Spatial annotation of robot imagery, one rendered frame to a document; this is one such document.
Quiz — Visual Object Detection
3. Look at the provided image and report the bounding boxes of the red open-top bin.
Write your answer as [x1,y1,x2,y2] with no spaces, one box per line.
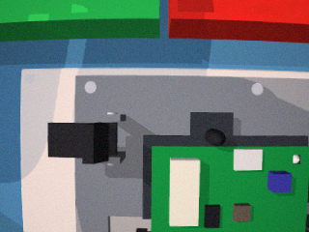
[168,0,309,44]

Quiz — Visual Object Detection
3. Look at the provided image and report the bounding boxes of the green circuit board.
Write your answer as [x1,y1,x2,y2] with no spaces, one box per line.
[151,146,309,232]

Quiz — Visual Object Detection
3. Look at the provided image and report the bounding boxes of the green bin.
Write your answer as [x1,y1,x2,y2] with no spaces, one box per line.
[0,0,159,42]

